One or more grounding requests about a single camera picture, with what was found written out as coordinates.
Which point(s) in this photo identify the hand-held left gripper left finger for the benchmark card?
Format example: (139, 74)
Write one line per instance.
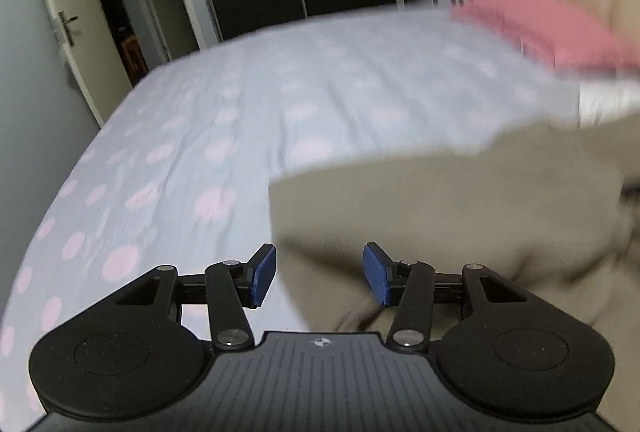
(263, 274)

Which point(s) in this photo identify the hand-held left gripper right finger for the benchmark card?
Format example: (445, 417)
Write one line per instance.
(376, 274)

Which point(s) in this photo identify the khaki fleece jacket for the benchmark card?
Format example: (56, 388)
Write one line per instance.
(475, 212)

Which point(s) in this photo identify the cream door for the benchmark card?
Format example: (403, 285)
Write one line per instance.
(75, 62)

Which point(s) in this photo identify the white garment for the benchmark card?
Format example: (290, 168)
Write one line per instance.
(607, 102)

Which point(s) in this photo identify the pink pillow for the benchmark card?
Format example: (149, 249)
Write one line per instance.
(550, 27)

